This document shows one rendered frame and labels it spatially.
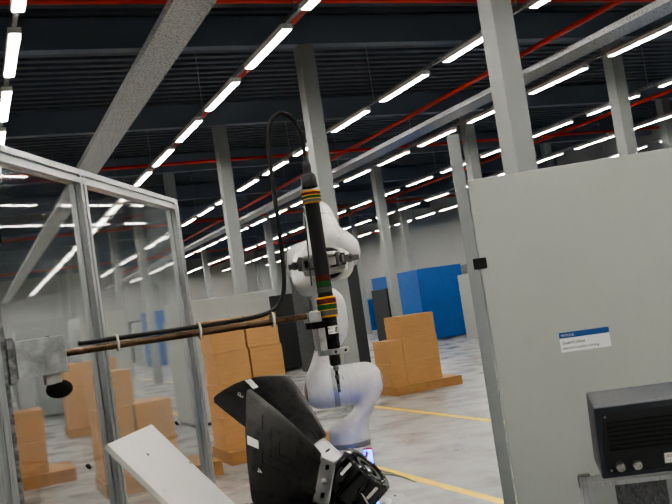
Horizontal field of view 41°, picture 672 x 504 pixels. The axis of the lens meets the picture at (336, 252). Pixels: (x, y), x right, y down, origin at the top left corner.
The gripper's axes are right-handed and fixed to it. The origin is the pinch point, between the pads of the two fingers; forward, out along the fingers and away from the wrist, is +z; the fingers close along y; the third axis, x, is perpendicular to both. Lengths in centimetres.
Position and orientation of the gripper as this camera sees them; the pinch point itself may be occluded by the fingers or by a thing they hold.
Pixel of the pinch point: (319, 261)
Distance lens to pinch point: 198.9
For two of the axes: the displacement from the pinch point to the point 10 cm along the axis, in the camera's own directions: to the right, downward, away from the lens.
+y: -9.8, 1.5, 1.3
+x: -1.4, -9.9, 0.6
